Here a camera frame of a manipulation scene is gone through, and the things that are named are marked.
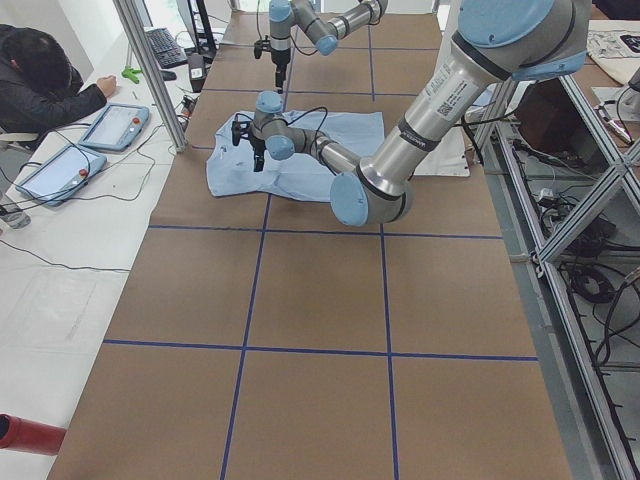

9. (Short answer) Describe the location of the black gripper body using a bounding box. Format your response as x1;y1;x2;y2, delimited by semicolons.
253;35;292;73
231;114;266;156

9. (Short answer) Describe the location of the light blue t-shirt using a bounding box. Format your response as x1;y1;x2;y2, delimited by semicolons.
206;110;385;203

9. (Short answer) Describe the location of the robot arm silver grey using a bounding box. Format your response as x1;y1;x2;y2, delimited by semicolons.
254;0;388;93
231;0;591;227

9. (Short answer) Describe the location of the black power adapter labelled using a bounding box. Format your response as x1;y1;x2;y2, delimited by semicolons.
187;53;207;93

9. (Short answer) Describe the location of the black computer mouse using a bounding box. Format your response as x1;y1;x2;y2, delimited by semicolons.
160;70;177;81

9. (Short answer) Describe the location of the black keyboard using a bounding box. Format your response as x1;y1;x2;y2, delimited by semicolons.
144;28;188;69

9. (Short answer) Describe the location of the far blue teach pendant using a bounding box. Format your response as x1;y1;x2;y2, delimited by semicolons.
78;103;150;152

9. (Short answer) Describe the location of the blue teach pendant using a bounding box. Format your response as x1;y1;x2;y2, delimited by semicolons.
16;144;107;206
78;103;150;152

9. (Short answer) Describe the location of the green plastic object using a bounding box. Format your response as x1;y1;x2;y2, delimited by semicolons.
121;65;142;84

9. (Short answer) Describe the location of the near blue teach pendant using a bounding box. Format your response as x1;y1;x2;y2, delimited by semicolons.
16;144;107;206

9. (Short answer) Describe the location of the person in black jacket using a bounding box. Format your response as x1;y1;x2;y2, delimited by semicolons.
1;24;117;136

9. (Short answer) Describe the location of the red cylinder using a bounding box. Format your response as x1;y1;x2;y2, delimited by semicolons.
1;414;67;456

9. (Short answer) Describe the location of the black braided left cable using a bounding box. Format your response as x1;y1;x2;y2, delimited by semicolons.
234;105;341;176

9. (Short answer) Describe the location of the aluminium frame post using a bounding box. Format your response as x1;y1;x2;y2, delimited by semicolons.
113;0;187;153

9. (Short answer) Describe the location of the aluminium frame rack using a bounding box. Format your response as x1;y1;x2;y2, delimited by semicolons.
478;67;639;479

